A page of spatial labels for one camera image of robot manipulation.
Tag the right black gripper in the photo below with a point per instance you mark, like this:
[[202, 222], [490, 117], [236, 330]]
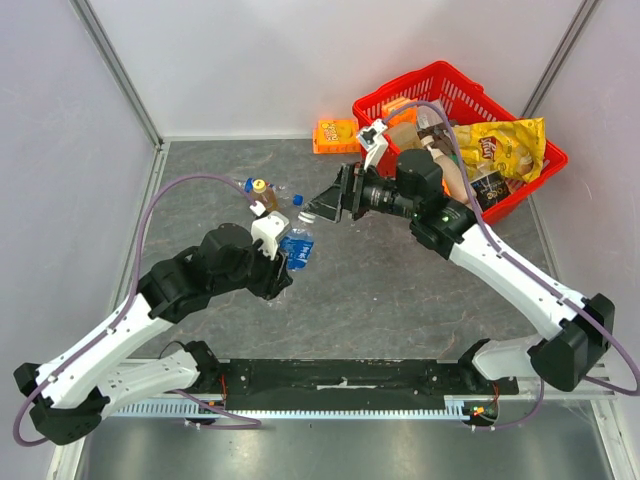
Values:
[[349, 192]]

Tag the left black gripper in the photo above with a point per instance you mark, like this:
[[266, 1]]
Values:
[[275, 279]]

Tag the white blue bottle cap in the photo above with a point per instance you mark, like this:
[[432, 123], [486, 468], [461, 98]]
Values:
[[306, 217]]

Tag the blue Pocari Sweat bottle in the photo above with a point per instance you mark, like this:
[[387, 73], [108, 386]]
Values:
[[297, 245]]

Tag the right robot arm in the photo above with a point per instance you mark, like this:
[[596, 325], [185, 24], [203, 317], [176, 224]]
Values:
[[567, 342]]

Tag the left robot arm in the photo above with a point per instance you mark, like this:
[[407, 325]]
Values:
[[68, 397]]

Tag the brown tea bottle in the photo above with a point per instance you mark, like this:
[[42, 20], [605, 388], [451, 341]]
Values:
[[266, 197]]

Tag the clear empty plastic bottle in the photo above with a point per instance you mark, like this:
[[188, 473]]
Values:
[[281, 191]]

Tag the beige bottle in basket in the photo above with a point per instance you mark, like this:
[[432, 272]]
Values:
[[452, 174]]

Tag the orange snack box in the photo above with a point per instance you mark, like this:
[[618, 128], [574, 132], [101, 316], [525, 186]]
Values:
[[336, 136]]

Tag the orange box in basket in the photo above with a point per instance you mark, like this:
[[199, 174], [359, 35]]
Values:
[[397, 112]]

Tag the clear plastic packet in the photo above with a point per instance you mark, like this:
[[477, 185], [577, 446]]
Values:
[[427, 117]]

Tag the black snack packet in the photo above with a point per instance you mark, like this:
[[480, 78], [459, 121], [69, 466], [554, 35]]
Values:
[[490, 189]]

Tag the red plastic shopping basket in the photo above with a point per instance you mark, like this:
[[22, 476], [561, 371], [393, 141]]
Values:
[[464, 101]]

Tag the yellow Lays chips bag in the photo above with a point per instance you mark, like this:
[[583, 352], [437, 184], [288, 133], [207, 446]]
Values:
[[514, 149]]

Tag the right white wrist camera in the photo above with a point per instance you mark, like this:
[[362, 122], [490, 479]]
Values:
[[373, 141]]

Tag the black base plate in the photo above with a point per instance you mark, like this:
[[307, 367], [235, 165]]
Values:
[[346, 384]]

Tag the white cable duct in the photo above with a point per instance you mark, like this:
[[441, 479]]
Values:
[[179, 407]]

